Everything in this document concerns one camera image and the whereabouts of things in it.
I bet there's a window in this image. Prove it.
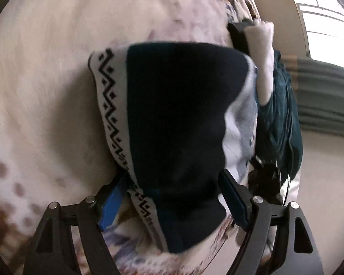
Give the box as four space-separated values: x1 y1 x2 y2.
295 1 344 63

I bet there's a floral white bedsheet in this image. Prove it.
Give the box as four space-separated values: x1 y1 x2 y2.
0 0 301 275

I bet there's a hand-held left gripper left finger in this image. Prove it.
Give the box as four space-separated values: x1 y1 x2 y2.
23 175 132 275

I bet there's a teal garment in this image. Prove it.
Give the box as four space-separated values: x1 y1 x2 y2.
254 50 303 184

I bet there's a black strappy garment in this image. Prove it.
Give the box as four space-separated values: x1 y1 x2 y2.
248 155 290 207

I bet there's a navy garment with zigzag band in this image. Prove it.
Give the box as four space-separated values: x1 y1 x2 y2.
87 42 260 254

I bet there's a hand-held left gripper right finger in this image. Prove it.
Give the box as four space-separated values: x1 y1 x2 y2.
218 169 324 275

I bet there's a grey green curtain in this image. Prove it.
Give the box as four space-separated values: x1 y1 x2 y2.
284 54 344 138

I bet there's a white garment with black trim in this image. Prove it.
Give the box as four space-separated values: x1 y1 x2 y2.
228 19 276 106

